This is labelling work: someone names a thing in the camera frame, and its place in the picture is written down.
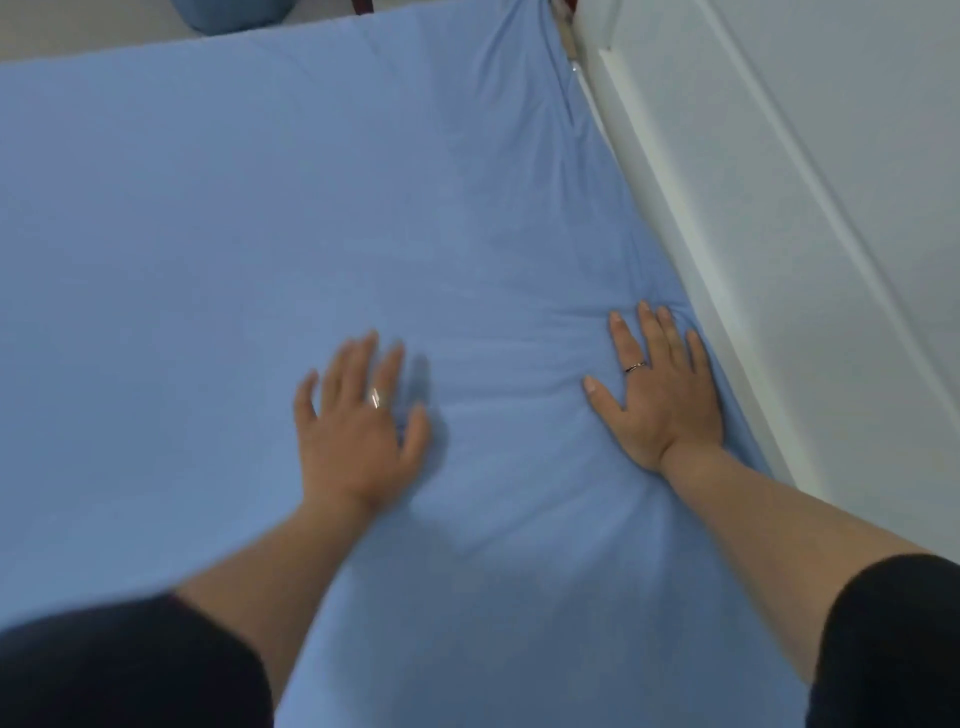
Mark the person's left forearm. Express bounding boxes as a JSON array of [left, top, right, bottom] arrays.
[[176, 494, 376, 706]]

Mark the light blue sheet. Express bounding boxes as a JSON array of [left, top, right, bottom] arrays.
[[0, 0, 811, 728]]

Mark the person's black shirt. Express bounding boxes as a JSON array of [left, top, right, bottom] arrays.
[[0, 553, 960, 728]]

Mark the person's right hand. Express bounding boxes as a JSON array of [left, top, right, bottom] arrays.
[[582, 301, 726, 475]]

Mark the blue bin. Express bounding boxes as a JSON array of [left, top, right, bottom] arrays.
[[170, 0, 298, 35]]

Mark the person's left hand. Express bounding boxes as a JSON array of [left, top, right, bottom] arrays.
[[293, 331, 433, 519]]

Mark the white wooden bed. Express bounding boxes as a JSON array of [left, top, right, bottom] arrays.
[[551, 0, 960, 564]]

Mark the person's right forearm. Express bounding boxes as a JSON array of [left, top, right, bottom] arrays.
[[659, 443, 931, 684]]

